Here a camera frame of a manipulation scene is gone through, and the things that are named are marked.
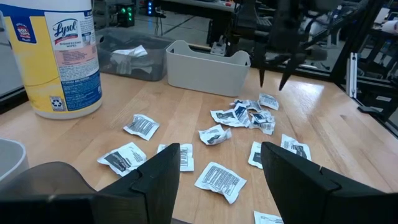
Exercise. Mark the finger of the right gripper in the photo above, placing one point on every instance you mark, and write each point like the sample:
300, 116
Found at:
262, 70
292, 70

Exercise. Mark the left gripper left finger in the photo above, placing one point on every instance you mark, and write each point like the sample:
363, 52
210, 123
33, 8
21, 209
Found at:
93, 211

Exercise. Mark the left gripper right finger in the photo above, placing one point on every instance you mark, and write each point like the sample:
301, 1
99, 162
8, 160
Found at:
311, 202

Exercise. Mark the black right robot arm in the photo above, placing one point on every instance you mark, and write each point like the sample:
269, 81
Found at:
245, 18

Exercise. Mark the white printed first aid packet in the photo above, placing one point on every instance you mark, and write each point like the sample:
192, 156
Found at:
267, 218
295, 147
141, 126
247, 104
224, 116
214, 135
242, 114
269, 101
186, 158
262, 117
220, 182
255, 155
122, 158
264, 128

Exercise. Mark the grey office chair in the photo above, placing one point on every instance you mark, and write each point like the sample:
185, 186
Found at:
323, 46

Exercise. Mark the white plastic bin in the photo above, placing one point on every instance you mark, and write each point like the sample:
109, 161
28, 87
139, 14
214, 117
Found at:
11, 161
205, 77

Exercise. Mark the silver aluminium extrusion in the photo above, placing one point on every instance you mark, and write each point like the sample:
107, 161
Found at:
352, 74

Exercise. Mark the black desk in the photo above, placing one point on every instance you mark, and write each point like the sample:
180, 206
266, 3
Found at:
199, 7

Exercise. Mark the grey translucent plastic bin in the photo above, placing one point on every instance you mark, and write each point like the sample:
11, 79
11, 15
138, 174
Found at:
161, 62

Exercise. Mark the white roll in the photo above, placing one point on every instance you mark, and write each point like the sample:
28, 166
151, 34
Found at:
390, 27

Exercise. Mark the device with blue light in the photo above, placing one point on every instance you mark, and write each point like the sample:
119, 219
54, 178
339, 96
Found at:
150, 7

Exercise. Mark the crumpled white wipe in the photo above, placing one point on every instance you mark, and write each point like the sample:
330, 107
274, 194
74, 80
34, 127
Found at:
130, 51

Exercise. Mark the Lysol wipes canister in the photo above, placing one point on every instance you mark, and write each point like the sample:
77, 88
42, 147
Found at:
46, 77

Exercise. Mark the black PC tower RGB lights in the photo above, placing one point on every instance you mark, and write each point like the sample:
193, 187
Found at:
126, 15

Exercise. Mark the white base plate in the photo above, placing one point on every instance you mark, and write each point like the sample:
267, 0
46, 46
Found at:
218, 47

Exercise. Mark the black bracket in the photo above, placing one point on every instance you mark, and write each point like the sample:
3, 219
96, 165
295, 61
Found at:
368, 110

